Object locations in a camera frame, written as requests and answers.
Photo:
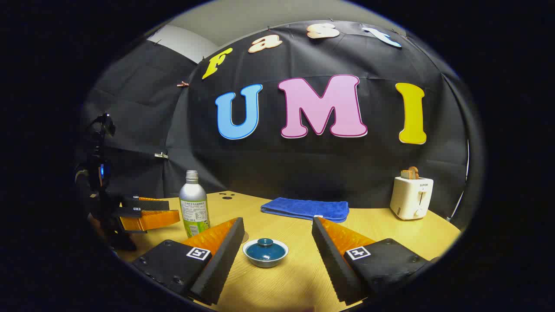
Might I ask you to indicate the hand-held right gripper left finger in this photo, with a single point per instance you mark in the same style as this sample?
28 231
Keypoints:
221 264

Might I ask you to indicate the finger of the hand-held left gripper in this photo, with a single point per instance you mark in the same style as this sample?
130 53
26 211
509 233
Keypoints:
151 220
147 204

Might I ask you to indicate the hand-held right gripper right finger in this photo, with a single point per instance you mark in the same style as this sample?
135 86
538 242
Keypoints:
331 260

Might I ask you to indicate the white teacup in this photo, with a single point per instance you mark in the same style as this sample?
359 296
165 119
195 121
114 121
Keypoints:
265 264

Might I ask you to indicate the silver water bottle green label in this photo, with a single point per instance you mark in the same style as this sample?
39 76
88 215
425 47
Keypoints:
194 203

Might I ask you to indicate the teal teacup lid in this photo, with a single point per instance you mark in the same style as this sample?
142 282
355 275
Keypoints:
265 251

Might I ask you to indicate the metal clip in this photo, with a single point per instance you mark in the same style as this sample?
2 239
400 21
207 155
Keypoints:
161 155

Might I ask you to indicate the blue folded towel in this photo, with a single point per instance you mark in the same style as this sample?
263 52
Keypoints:
303 208

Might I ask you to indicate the black backdrop cloth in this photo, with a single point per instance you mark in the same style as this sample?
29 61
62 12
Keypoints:
303 169

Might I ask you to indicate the white toaster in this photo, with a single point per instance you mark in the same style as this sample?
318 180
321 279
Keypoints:
409 199

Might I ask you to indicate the toast slice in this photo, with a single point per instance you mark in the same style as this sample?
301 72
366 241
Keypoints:
415 172
405 174

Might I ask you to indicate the copper clip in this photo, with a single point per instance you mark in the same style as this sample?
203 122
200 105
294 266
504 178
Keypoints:
183 83

